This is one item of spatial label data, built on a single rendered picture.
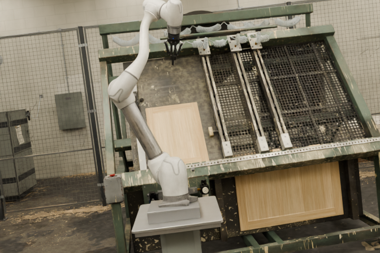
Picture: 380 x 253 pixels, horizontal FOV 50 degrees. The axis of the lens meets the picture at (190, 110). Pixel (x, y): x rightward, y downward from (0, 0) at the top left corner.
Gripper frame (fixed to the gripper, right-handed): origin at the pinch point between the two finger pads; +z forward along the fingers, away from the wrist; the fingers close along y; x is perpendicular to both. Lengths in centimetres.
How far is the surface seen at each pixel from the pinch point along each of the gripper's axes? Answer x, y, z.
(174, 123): -22, -1, 73
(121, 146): -2, 39, 86
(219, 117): -29, -37, 68
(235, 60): -84, -48, 45
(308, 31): -121, -115, 29
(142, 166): 19, 19, 85
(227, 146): -1, -44, 75
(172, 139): -7, -1, 78
